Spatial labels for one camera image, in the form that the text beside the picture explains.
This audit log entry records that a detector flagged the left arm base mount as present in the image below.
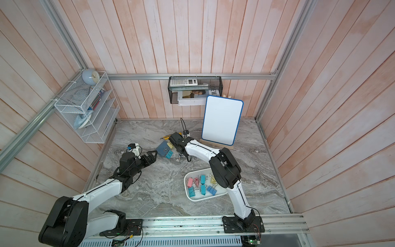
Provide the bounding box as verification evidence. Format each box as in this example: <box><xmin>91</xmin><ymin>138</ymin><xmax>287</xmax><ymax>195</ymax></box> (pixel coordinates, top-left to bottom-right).
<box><xmin>99</xmin><ymin>210</ymin><xmax>143</xmax><ymax>238</ymax></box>

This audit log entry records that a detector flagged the white board blue frame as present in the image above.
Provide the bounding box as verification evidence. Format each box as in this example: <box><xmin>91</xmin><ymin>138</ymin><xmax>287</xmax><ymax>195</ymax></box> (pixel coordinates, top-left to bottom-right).
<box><xmin>202</xmin><ymin>95</ymin><xmax>244</xmax><ymax>146</ymax></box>

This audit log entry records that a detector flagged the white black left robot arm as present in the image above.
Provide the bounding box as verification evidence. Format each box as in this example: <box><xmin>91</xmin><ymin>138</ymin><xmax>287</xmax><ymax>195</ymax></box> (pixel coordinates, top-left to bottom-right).
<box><xmin>38</xmin><ymin>150</ymin><xmax>157</xmax><ymax>247</ymax></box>

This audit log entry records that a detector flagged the white calculator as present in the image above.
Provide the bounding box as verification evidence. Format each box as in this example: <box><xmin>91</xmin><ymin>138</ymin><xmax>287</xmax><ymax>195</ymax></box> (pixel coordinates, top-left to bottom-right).
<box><xmin>170</xmin><ymin>78</ymin><xmax>198</xmax><ymax>87</ymax></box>

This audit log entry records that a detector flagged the white blue item in rack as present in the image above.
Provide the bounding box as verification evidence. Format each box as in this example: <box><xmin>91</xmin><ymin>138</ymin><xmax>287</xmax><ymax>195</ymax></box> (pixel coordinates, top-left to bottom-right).
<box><xmin>73</xmin><ymin>109</ymin><xmax>94</xmax><ymax>130</ymax></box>

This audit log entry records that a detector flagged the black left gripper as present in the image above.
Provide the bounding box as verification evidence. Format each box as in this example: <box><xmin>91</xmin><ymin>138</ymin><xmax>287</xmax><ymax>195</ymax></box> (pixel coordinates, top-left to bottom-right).
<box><xmin>130</xmin><ymin>150</ymin><xmax>158</xmax><ymax>176</ymax></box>

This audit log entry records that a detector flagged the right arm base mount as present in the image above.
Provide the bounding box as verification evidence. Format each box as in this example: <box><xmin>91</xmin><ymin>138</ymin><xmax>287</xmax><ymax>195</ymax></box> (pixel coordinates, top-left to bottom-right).
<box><xmin>222</xmin><ymin>209</ymin><xmax>265</xmax><ymax>234</ymax></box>

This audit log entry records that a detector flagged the aluminium frame rail right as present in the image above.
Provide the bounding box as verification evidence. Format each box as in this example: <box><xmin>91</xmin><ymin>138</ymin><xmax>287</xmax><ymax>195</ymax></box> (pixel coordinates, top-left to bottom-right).
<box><xmin>255</xmin><ymin>1</ymin><xmax>317</xmax><ymax>122</ymax></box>

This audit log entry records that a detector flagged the black mesh wall tray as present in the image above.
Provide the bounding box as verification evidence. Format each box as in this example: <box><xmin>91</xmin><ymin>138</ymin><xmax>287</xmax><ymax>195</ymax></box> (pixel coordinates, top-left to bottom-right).
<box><xmin>168</xmin><ymin>76</ymin><xmax>223</xmax><ymax>105</ymax></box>

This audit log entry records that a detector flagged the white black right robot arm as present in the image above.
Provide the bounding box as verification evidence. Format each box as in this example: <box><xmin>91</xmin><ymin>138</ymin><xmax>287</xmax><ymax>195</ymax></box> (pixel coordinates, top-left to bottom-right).
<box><xmin>169</xmin><ymin>132</ymin><xmax>256</xmax><ymax>229</ymax></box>

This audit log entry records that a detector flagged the aluminium frame rail back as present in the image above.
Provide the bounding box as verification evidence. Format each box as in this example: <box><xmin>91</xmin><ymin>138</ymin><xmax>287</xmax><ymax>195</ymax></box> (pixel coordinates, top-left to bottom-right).
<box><xmin>108</xmin><ymin>73</ymin><xmax>277</xmax><ymax>80</ymax></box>

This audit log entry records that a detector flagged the yellow binder clip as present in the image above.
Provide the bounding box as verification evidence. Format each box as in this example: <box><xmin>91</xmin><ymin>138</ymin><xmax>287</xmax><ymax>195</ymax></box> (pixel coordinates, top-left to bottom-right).
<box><xmin>167</xmin><ymin>142</ymin><xmax>174</xmax><ymax>149</ymax></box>

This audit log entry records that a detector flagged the teal binder clip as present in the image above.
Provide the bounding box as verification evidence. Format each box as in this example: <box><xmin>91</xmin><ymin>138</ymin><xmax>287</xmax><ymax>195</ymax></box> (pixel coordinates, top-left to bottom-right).
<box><xmin>200</xmin><ymin>175</ymin><xmax>206</xmax><ymax>185</ymax></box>
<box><xmin>188</xmin><ymin>187</ymin><xmax>195</xmax><ymax>198</ymax></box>
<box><xmin>166</xmin><ymin>150</ymin><xmax>173</xmax><ymax>159</ymax></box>

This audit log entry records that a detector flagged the magazine with photo cover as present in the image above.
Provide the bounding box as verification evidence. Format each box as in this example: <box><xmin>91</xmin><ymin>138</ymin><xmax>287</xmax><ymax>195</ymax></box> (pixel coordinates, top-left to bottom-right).
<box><xmin>178</xmin><ymin>90</ymin><xmax>220</xmax><ymax>106</ymax></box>

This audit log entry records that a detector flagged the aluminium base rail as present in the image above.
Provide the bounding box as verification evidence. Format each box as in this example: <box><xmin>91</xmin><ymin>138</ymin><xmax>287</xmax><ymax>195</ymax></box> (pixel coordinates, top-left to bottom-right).
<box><xmin>80</xmin><ymin>214</ymin><xmax>314</xmax><ymax>247</ymax></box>

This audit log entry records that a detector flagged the aluminium frame rail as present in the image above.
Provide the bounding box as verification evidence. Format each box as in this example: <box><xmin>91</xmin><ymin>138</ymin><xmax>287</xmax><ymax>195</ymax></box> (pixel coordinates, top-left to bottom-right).
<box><xmin>1</xmin><ymin>69</ymin><xmax>84</xmax><ymax>172</ymax></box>
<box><xmin>255</xmin><ymin>1</ymin><xmax>317</xmax><ymax>122</ymax></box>
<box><xmin>108</xmin><ymin>73</ymin><xmax>277</xmax><ymax>80</ymax></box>

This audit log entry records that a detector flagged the yellow black utility knife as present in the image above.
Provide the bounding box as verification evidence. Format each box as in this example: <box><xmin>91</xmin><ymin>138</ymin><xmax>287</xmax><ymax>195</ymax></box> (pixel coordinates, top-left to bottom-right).
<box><xmin>161</xmin><ymin>135</ymin><xmax>171</xmax><ymax>140</ymax></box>

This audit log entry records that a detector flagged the aluminium frame rail left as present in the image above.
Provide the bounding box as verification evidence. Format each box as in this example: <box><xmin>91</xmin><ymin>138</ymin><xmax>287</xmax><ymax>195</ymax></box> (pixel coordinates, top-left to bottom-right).
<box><xmin>1</xmin><ymin>69</ymin><xmax>84</xmax><ymax>172</ymax></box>

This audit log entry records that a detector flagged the white wire mesh shelf rack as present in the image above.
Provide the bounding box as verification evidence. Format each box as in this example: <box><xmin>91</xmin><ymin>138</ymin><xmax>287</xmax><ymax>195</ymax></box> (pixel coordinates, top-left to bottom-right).
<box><xmin>55</xmin><ymin>71</ymin><xmax>120</xmax><ymax>144</ymax></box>

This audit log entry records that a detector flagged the white plastic storage box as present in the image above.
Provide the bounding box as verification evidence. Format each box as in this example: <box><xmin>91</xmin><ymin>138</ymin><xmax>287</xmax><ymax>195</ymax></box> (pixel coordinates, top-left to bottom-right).
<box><xmin>184</xmin><ymin>168</ymin><xmax>227</xmax><ymax>202</ymax></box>

